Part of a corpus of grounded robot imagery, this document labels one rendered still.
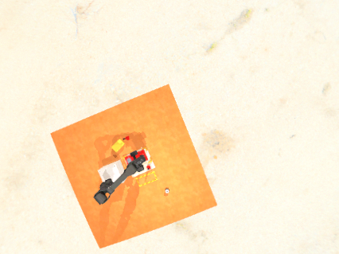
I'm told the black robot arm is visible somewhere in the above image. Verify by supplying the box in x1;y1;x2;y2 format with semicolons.
94;154;146;205

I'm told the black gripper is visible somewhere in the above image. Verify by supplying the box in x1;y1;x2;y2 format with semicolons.
129;150;144;172

